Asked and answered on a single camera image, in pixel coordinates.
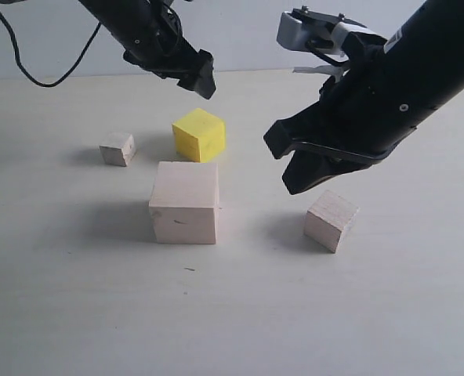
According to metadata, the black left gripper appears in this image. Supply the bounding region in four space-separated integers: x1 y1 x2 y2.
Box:
81 0 216 99

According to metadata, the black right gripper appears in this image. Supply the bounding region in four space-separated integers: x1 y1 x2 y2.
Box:
263 1 464 195

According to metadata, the yellow foam cube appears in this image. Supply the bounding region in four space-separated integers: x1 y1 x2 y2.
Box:
172 108 226 163

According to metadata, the medium wooden cube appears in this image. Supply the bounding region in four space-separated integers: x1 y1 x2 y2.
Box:
303 190 360 254

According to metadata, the small wooden cube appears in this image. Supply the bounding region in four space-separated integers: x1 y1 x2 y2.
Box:
99 132 136 167

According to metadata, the large wooden cube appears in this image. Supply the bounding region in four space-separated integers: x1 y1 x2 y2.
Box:
149 161 219 244

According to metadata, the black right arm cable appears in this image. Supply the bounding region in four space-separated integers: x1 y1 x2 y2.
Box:
306 38 353 67

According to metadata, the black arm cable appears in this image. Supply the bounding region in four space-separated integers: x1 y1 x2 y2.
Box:
306 38 353 67
0 0 102 89

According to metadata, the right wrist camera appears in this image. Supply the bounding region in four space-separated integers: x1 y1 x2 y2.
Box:
276 9 381 55

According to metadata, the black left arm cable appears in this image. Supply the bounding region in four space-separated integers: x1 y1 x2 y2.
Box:
0 0 102 89

